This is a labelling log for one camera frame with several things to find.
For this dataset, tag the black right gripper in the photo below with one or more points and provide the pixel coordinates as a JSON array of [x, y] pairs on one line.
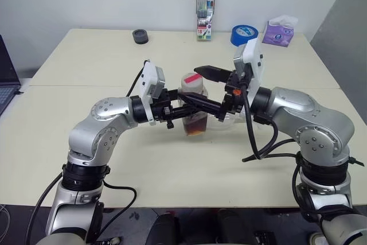
[[235, 101]]

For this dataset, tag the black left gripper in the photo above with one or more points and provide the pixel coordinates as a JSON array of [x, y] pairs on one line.
[[160, 110]]

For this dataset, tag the bottle cap with red tape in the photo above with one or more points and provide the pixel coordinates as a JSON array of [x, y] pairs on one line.
[[191, 80]]

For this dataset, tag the clear plastic bottle brown drink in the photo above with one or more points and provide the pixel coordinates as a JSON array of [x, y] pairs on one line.
[[195, 126]]

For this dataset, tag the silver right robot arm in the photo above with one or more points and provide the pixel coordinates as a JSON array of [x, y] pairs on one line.
[[312, 124]]

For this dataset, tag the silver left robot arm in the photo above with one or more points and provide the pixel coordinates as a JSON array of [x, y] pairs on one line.
[[97, 130]]

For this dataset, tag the clear wine glass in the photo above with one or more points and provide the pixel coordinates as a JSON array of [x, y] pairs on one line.
[[229, 124]]

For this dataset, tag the blue tape roll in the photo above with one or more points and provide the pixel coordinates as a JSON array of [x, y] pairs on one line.
[[243, 37]]

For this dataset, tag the marker pen pack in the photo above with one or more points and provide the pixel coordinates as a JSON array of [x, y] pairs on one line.
[[205, 24]]

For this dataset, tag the dark grey round lid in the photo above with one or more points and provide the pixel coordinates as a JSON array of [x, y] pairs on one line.
[[140, 37]]

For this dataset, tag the purple tissue pack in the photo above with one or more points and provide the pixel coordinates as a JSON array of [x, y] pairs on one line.
[[278, 34]]

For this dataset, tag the dark laptop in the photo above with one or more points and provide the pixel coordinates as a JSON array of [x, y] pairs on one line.
[[7, 84]]

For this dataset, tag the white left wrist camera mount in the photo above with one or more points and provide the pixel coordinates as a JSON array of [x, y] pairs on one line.
[[147, 84]]

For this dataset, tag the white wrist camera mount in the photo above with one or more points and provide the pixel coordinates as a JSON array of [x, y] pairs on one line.
[[147, 84], [253, 55]]

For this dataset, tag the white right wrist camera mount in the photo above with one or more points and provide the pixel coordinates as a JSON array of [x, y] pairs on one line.
[[253, 55]]

